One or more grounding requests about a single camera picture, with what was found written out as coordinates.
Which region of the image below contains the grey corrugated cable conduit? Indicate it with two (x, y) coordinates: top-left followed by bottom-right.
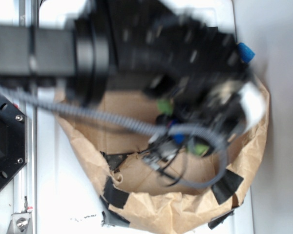
(0, 84), (229, 188)

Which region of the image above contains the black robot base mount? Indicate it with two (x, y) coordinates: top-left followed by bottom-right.
(0, 96), (26, 192)

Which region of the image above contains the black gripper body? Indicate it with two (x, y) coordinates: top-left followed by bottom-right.
(141, 9), (266, 156)

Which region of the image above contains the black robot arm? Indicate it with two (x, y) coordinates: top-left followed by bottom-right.
(0, 0), (266, 151)

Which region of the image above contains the aluminium frame rail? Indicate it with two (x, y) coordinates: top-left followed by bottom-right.
(13, 0), (39, 234)

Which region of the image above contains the brown paper bag tray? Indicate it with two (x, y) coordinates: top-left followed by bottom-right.
(55, 73), (271, 234)

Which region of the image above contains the metal corner bracket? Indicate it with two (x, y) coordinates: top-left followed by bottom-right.
(6, 213), (34, 234)

